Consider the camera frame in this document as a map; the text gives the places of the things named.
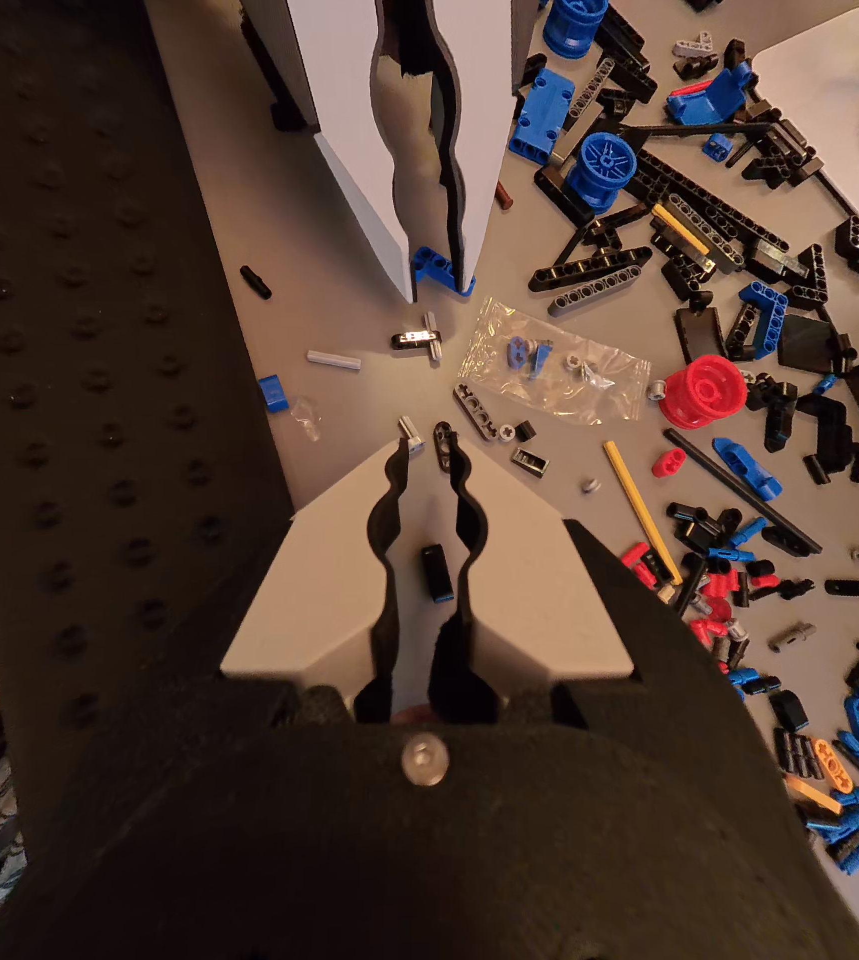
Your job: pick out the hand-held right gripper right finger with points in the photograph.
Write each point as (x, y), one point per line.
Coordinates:
(549, 600)

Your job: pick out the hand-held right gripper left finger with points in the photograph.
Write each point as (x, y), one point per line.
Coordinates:
(309, 600)

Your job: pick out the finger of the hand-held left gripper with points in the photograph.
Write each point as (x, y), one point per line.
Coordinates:
(339, 90)
(486, 90)

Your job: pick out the blue angled beam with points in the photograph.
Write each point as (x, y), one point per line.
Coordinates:
(433, 266)
(773, 304)

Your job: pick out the blue toy block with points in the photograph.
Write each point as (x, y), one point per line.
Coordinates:
(542, 116)

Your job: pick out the brown toy axle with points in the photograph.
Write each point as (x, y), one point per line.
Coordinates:
(504, 196)

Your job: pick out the blue toy wheel hub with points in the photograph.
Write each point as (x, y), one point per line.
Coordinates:
(603, 169)
(576, 26)

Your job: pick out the long yellow toy axle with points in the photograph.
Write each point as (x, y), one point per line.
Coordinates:
(643, 514)

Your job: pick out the black grille toy tile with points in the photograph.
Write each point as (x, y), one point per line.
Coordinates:
(530, 463)

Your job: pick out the small black toy cube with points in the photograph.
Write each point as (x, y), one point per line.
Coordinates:
(525, 430)

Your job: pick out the red two-hole connector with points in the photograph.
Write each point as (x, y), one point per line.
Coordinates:
(669, 463)

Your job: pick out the small clear plastic scrap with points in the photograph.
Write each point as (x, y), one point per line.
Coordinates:
(306, 416)

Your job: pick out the black thin three-hole beam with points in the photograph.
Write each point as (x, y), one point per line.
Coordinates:
(444, 446)

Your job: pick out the grey pin with bush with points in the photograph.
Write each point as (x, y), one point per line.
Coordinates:
(412, 435)

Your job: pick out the dark grey thin beam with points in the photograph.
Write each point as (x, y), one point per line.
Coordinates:
(477, 411)

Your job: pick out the small blue toy tile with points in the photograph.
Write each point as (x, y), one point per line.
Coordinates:
(273, 394)

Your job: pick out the black toy pin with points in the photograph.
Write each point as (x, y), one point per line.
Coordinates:
(255, 282)

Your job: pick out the long black toy axle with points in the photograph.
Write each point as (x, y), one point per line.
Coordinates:
(741, 491)

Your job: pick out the clear bag of small parts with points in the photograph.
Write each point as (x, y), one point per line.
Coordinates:
(557, 364)

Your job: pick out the blue curved toy panel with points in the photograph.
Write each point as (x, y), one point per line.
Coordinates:
(748, 469)

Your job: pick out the yellow toy beam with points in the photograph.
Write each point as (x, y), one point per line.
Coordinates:
(681, 229)

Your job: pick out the light grey toy axle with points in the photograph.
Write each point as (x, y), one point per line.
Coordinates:
(333, 360)

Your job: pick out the pile of black toy beams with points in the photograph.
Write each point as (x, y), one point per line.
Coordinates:
(699, 210)

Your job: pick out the large red toy wheel hub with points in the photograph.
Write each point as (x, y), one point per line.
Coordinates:
(703, 391)

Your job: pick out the black oval thin beam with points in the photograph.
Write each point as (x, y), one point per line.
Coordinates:
(848, 586)

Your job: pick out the black curved toy panel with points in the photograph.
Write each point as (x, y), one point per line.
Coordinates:
(699, 335)

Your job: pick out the black dotted mat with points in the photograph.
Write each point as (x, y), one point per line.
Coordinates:
(99, 375)

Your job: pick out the orange thin toy beam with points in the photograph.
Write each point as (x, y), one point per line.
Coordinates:
(831, 765)

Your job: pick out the black flat toy panel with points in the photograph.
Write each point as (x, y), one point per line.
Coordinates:
(808, 343)

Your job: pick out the blue toy bracket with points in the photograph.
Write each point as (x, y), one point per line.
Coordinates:
(711, 94)

